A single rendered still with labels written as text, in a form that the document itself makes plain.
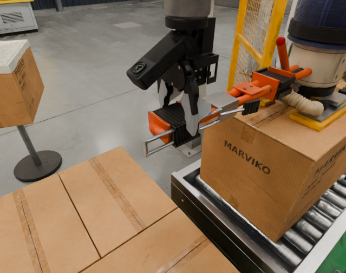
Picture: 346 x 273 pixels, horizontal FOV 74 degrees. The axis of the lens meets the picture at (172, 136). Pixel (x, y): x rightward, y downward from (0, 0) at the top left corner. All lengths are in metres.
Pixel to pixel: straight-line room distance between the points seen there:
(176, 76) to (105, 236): 0.85
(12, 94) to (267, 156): 1.50
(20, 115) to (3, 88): 0.20
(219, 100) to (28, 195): 1.12
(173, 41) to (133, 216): 0.90
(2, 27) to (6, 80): 6.02
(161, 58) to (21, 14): 7.41
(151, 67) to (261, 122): 0.49
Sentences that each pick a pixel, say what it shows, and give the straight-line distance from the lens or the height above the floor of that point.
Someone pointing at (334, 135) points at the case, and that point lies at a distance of 0.83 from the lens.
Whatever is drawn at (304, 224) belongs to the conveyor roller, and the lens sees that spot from 1.26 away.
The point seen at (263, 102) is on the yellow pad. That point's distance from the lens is 0.87.
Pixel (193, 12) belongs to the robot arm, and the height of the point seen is 1.43.
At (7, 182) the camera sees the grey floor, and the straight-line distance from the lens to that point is 2.44.
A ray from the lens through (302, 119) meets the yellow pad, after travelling 0.82.
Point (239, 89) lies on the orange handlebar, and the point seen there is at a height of 1.23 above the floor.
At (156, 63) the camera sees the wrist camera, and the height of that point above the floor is 1.36.
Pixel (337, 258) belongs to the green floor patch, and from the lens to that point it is 1.94.
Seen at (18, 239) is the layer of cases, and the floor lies 0.54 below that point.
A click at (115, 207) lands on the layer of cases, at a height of 0.54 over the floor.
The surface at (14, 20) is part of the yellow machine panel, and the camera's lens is 7.72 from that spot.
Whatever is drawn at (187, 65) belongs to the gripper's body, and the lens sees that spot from 0.41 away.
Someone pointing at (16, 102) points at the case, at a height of 0.79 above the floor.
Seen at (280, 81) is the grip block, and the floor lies 1.23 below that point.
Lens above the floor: 1.49
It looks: 37 degrees down
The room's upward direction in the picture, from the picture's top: straight up
